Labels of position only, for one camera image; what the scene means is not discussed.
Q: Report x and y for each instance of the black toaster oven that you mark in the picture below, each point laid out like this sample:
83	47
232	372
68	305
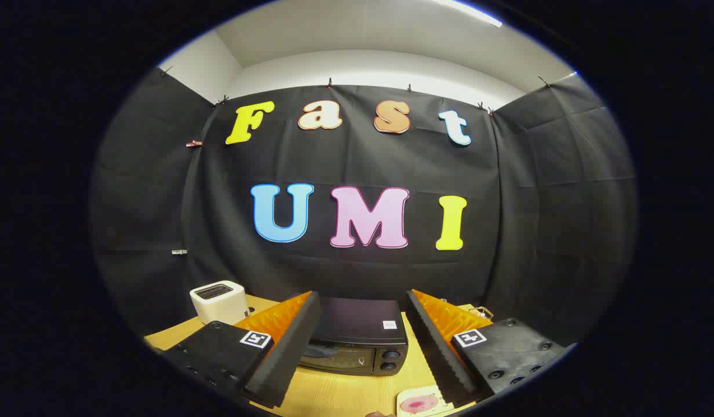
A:
357	318

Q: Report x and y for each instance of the white toaster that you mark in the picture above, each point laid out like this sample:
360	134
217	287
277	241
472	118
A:
218	304

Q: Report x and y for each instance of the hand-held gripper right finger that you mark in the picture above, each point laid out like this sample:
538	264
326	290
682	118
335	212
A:
429	341

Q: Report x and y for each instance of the square cream plate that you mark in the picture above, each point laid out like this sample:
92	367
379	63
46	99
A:
404	412

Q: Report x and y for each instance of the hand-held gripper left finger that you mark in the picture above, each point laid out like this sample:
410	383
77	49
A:
296	341

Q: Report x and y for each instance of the round pink food slice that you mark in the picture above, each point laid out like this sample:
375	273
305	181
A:
418	404

